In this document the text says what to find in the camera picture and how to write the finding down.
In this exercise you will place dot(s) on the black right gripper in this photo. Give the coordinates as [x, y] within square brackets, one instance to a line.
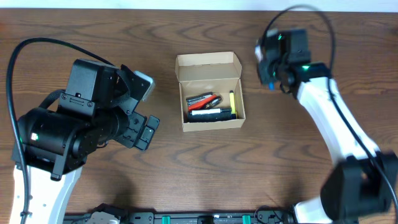
[262, 69]

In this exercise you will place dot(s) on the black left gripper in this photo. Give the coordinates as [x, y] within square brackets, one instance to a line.
[129, 135]

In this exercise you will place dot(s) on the white marker blue cap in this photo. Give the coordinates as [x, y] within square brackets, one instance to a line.
[264, 71]

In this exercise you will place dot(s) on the yellow highlighter pen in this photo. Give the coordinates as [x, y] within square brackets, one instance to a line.
[232, 104]

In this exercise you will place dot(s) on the white marker black cap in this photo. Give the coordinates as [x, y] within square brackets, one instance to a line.
[210, 111]

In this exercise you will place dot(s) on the brown cardboard box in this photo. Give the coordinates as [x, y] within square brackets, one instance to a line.
[210, 91]

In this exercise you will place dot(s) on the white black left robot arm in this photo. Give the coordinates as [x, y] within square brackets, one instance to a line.
[49, 164]

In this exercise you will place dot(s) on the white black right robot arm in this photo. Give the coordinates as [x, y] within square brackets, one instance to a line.
[362, 180]

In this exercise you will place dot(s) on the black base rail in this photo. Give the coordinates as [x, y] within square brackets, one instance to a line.
[107, 214]

